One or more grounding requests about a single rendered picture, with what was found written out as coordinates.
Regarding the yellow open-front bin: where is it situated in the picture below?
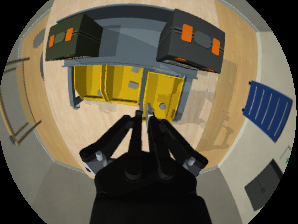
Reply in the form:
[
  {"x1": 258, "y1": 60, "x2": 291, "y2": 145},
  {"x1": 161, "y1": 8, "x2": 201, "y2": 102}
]
[
  {"x1": 142, "y1": 71, "x2": 184, "y2": 122},
  {"x1": 74, "y1": 65, "x2": 107, "y2": 102},
  {"x1": 105, "y1": 65, "x2": 143, "y2": 106}
]

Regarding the small grey block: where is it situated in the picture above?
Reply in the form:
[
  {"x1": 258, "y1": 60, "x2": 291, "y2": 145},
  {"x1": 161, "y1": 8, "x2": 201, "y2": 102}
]
[
  {"x1": 128, "y1": 81, "x2": 138, "y2": 90},
  {"x1": 131, "y1": 67, "x2": 139, "y2": 73}
]

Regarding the dark grey case with orange patches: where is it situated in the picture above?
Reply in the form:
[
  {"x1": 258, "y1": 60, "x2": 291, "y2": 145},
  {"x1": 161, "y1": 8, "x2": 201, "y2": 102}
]
[{"x1": 156, "y1": 8, "x2": 225, "y2": 74}]

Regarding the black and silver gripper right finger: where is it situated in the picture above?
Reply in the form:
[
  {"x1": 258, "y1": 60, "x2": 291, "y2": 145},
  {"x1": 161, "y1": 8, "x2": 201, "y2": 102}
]
[{"x1": 145, "y1": 103, "x2": 208, "y2": 181}]

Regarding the dark green case with orange latches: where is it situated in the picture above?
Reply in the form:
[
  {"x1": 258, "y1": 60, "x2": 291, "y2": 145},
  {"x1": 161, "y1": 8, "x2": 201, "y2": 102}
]
[{"x1": 45, "y1": 13, "x2": 103, "y2": 62}]

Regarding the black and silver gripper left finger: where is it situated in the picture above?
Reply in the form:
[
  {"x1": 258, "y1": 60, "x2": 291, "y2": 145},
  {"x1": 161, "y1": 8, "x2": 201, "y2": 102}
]
[{"x1": 79, "y1": 102, "x2": 143, "y2": 180}]

